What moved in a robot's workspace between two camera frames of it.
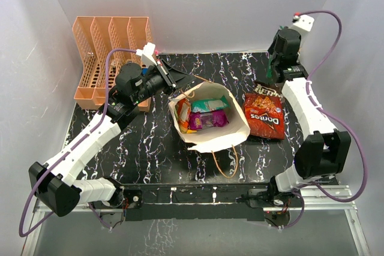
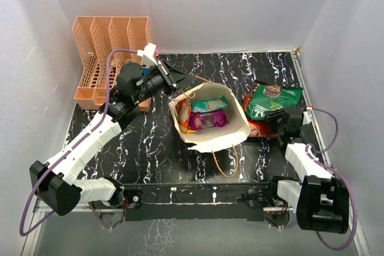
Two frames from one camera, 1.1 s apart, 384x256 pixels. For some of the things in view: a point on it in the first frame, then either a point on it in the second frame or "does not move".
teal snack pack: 204,105 does not move
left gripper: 174,78 does not move
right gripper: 270,50 to 271,117
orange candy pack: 183,110 does not move
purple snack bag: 202,120 does not move
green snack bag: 269,71 to 266,98
